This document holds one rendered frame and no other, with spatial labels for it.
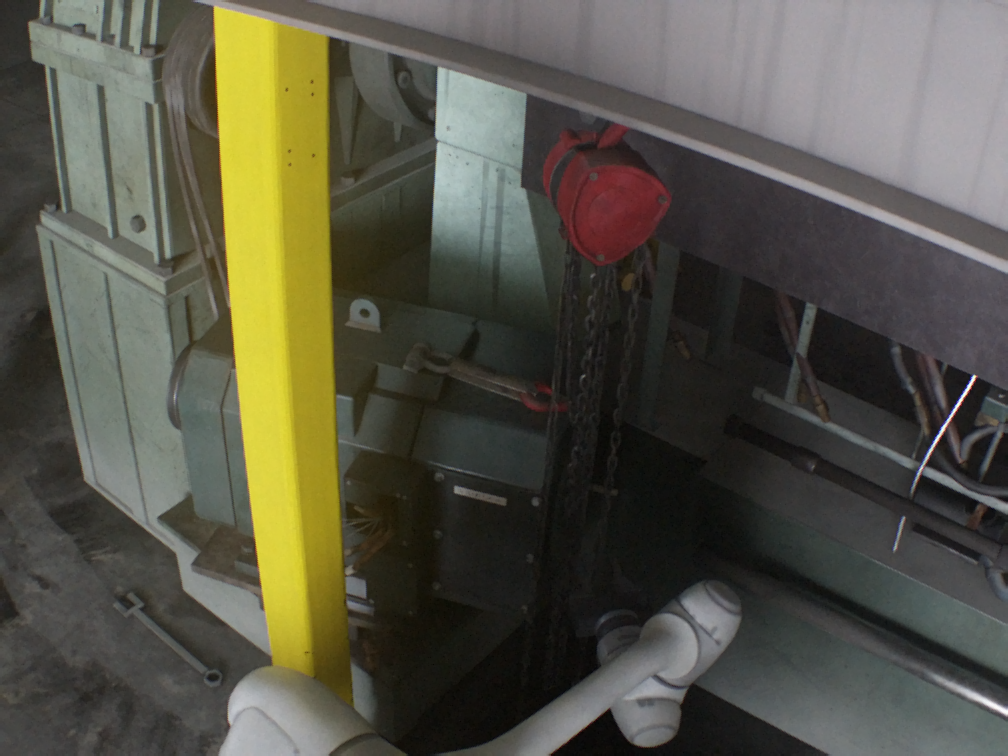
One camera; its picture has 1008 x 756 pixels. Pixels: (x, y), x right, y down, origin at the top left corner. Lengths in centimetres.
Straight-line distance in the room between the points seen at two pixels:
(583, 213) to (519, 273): 95
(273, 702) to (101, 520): 174
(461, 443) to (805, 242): 70
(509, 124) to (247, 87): 114
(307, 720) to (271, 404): 41
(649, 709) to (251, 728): 62
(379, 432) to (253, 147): 85
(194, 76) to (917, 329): 139
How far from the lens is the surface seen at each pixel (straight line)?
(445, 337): 213
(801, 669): 250
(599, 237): 157
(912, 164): 91
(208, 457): 224
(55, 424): 349
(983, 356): 199
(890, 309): 201
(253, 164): 131
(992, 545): 213
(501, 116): 236
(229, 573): 239
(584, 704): 156
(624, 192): 154
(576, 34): 102
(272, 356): 143
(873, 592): 228
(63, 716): 267
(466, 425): 199
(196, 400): 217
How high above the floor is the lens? 205
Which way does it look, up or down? 35 degrees down
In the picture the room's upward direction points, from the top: 3 degrees clockwise
